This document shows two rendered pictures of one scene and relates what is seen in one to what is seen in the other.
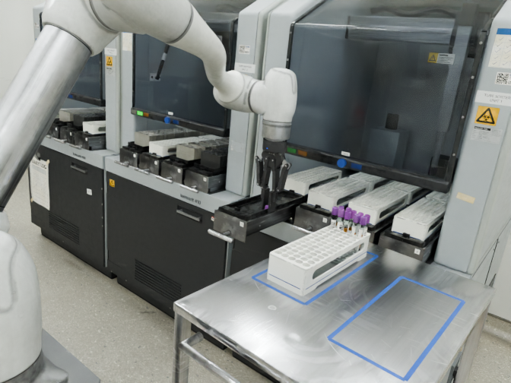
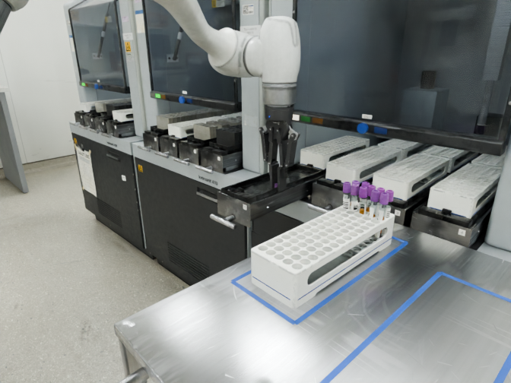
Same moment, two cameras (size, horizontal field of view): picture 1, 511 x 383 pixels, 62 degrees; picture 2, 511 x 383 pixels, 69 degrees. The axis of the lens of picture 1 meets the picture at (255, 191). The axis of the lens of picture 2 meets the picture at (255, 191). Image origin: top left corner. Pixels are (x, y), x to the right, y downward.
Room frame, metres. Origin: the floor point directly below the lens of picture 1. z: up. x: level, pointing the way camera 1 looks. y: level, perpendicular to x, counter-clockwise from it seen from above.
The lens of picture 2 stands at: (0.32, -0.13, 1.19)
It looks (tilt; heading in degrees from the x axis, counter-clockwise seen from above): 21 degrees down; 9
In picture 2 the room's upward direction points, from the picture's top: straight up
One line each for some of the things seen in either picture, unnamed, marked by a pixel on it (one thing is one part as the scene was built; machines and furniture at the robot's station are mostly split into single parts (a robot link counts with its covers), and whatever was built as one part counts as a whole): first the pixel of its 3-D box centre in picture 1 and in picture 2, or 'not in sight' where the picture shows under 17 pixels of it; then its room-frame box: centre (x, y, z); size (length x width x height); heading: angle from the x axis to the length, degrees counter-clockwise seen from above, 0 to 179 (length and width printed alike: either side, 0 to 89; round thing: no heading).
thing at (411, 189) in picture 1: (409, 189); (450, 155); (1.65, -0.62, 0.83); 0.30 x 0.10 x 0.06; 144
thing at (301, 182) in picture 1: (313, 181); (336, 152); (1.63, -0.23, 0.83); 0.30 x 0.10 x 0.06; 144
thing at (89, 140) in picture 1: (132, 134); (163, 120); (2.44, 0.75, 0.78); 0.73 x 0.14 x 0.09; 144
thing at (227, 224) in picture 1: (287, 202); (304, 178); (1.49, -0.12, 0.78); 0.73 x 0.14 x 0.09; 144
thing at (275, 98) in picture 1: (276, 93); (275, 49); (1.32, -0.03, 1.18); 0.13 x 0.11 x 0.16; 55
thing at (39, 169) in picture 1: (37, 181); (84, 170); (2.46, 1.34, 0.43); 0.27 x 0.02 x 0.36; 54
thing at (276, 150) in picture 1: (273, 153); (278, 121); (1.31, -0.05, 1.00); 0.08 x 0.07 x 0.09; 54
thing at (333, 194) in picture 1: (339, 194); (364, 165); (1.49, -0.31, 0.83); 0.30 x 0.10 x 0.06; 144
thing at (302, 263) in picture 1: (322, 254); (328, 245); (0.92, -0.17, 0.85); 0.30 x 0.10 x 0.06; 141
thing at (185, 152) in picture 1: (186, 153); (203, 132); (1.83, 0.32, 0.85); 0.12 x 0.02 x 0.06; 54
